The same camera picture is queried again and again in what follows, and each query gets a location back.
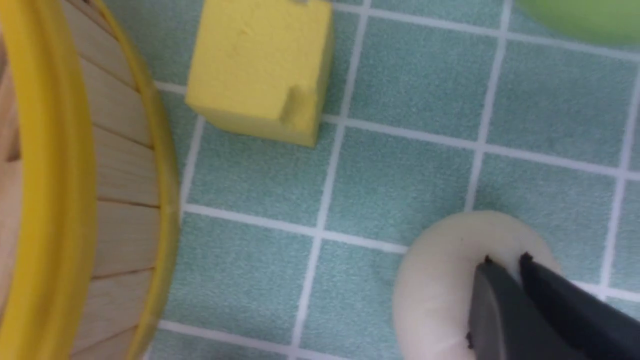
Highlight wooden steamer tray yellow rims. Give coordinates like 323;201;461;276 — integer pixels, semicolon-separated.
1;0;179;360

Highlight yellow foam cube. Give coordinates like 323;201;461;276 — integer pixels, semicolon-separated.
185;0;335;147

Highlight white pleated steamed bun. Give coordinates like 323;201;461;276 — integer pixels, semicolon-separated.
392;210;562;360

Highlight green checkered tablecloth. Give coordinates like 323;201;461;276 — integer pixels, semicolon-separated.
106;0;639;360

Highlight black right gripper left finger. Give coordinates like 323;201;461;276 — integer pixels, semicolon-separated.
466;255;586;360

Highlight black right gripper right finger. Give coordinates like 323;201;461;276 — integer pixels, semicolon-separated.
519;252;640;360

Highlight green round fruit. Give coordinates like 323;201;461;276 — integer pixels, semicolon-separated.
515;0;640;48

